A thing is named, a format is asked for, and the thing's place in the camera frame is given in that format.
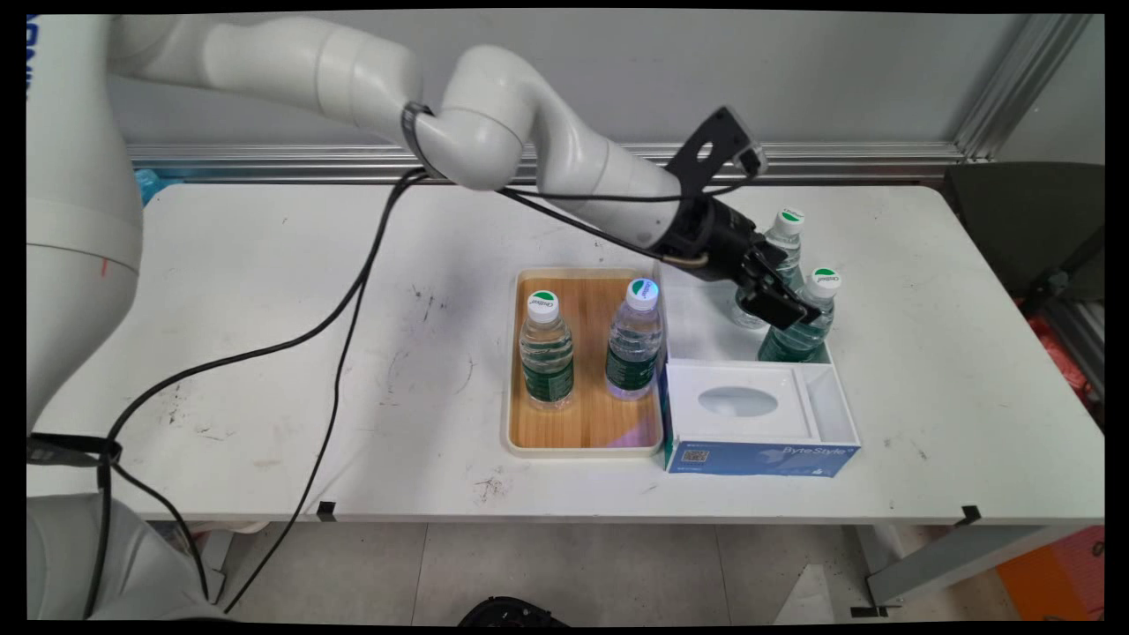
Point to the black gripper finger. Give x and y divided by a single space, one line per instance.
769 256
781 304

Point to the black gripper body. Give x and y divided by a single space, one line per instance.
710 238

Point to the green-label water bottle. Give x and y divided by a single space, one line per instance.
547 362
633 353
807 339
785 238

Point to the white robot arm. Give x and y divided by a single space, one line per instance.
265 53

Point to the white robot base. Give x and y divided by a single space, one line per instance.
132 547

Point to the white and blue cardboard box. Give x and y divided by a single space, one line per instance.
750 459

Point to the cream tray with wooden bottom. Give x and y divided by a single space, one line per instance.
586 414

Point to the red bag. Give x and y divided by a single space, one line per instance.
1058 353

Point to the black tape piece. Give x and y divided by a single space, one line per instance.
970 514
326 511

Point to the white table leg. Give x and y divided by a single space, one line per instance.
953 560

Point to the orange box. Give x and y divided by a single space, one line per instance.
1054 578

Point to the black round floor object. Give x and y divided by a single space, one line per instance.
512 613

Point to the blue shrink-wrapped water pack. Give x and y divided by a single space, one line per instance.
148 185

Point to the aluminium frame rail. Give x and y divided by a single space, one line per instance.
838 159

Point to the aluminium frame post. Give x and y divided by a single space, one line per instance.
1023 84

